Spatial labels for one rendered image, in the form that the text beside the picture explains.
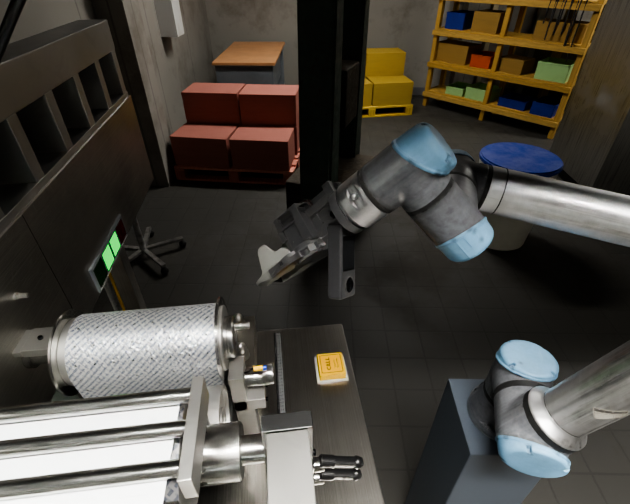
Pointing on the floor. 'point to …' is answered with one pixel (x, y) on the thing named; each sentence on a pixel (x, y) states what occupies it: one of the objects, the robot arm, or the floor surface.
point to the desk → (251, 63)
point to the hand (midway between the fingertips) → (272, 282)
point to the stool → (150, 246)
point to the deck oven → (611, 106)
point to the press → (329, 93)
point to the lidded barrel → (521, 153)
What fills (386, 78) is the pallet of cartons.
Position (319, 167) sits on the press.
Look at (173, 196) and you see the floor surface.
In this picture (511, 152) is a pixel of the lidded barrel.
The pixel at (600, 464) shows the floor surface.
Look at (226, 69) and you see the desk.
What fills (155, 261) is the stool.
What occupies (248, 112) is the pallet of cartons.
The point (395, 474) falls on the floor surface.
